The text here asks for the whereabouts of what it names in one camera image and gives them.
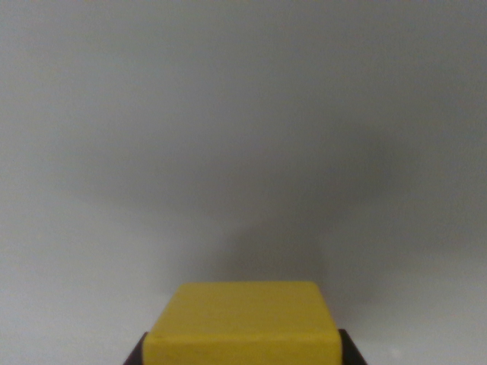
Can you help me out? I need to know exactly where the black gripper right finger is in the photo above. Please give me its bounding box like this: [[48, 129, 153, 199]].
[[337, 328, 369, 365]]

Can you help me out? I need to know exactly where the yellow cube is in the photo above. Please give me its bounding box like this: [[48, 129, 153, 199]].
[[142, 281, 343, 365]]

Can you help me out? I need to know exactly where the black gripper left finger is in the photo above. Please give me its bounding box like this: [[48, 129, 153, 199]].
[[122, 331, 149, 365]]

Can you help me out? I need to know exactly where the grey plastic bin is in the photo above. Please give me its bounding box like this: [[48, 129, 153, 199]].
[[0, 0, 487, 365]]

